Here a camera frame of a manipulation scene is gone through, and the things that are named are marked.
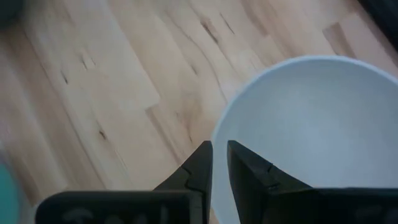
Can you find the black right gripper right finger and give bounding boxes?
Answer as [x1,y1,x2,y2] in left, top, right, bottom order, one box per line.
[227,139,398,224]

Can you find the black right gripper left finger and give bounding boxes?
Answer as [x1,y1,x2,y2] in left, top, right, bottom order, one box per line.
[34,139,214,224]

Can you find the white bowl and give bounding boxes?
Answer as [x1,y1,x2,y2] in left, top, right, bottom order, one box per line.
[210,55,398,224]

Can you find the teal bowl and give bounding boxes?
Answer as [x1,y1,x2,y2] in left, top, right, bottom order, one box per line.
[0,161,21,224]

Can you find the black aluminium table frame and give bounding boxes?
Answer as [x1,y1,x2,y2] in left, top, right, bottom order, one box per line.
[357,0,398,52]

